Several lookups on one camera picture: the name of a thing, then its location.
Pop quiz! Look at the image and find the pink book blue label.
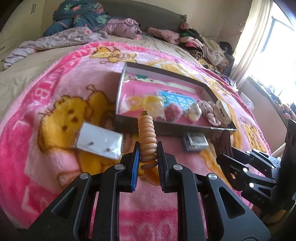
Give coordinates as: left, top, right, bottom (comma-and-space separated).
117, 73, 206, 123

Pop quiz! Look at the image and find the yellow hair ties bag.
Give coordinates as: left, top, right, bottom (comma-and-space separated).
125, 95, 165, 118

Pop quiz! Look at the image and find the white earring card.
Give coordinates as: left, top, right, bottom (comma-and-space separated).
76, 122, 123, 160

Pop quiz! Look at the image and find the dark grey headboard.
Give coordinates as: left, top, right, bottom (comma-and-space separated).
99, 1, 187, 32

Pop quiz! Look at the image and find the black shallow cardboard box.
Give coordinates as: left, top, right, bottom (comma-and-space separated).
115, 62, 237, 137

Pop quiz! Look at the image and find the orange spiral hair tie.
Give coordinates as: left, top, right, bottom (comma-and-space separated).
137, 110, 161, 186

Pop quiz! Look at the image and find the pink crumpled garment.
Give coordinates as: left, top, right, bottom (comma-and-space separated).
103, 18, 142, 39

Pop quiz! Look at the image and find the polka dot bow clip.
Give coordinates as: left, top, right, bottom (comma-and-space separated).
197, 100, 221, 127

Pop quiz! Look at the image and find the beige bed sheet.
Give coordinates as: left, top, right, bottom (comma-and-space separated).
1, 36, 202, 120

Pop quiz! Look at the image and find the clear bagged earring card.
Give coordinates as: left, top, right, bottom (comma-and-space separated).
142, 93, 164, 111

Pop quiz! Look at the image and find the pink cartoon fleece blanket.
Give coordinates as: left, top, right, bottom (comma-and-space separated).
1, 42, 270, 228

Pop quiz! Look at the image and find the pink fluffy pompom clip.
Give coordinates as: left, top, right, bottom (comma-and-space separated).
165, 103, 184, 123

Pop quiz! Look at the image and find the dark floral quilt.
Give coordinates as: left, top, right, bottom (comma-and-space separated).
43, 0, 112, 37

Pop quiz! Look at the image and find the cream hair claw clip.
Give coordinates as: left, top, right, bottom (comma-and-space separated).
213, 100, 232, 126

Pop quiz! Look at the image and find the cream wardrobe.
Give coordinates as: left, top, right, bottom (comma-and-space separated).
1, 1, 45, 70

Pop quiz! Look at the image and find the pearl clear hair claw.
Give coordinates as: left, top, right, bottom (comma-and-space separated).
188, 103, 202, 123

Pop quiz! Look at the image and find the pink folded clothing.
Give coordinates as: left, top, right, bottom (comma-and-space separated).
147, 27, 180, 45

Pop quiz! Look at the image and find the cream curtain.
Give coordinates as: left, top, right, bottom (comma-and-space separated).
230, 1, 273, 88

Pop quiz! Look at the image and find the pile of mixed clothes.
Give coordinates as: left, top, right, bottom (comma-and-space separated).
179, 22, 234, 77

